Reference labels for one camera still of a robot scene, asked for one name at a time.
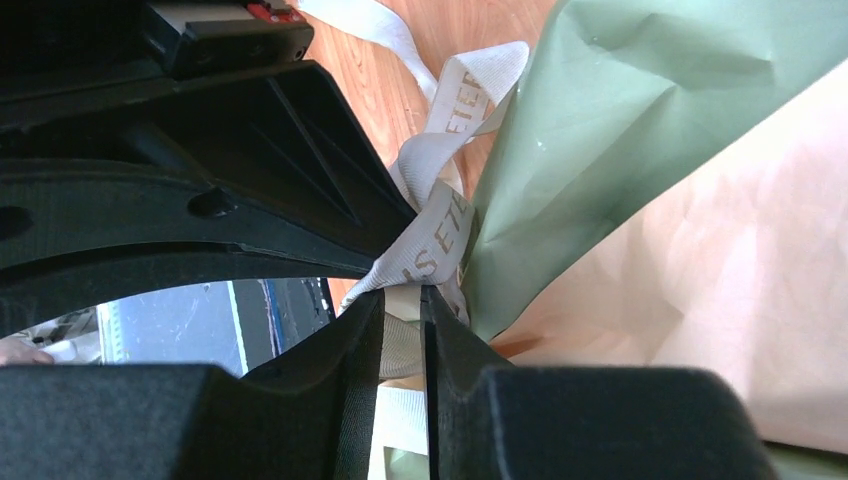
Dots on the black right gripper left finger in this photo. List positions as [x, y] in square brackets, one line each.
[307, 414]

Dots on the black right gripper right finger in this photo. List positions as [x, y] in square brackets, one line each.
[490, 419]

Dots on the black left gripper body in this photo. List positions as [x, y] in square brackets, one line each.
[57, 57]

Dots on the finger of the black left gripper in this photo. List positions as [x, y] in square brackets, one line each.
[266, 162]
[40, 290]

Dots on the green and peach wrapping paper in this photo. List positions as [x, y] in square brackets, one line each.
[657, 184]

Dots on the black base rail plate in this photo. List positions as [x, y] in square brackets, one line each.
[274, 315]

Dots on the aluminium frame rail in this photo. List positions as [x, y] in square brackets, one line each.
[190, 324]

